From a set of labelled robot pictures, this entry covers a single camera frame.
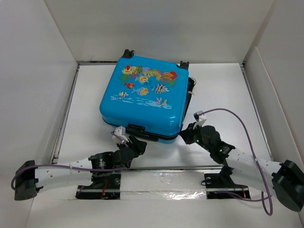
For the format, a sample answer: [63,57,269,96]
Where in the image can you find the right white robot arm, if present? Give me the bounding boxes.
[180,123,304,212]

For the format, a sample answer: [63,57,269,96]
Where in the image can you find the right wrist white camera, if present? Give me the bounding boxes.
[193,111,207,129]

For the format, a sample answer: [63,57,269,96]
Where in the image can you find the blue hard-shell suitcase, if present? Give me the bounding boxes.
[99,49,196,141]

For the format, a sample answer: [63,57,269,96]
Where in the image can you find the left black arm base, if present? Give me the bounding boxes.
[75,172,121,200]

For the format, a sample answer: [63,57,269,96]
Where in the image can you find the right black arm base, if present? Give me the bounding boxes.
[200,173,251,200]

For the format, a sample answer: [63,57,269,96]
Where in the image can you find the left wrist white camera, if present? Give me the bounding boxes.
[111,126,129,144]

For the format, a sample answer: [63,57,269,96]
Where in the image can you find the wrist white camera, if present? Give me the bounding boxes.
[193,111,207,129]
[111,126,129,144]

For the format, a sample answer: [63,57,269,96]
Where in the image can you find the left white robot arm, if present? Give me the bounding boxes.
[11,135,147,201]

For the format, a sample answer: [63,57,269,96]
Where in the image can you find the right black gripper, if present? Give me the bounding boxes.
[177,122,212,153]

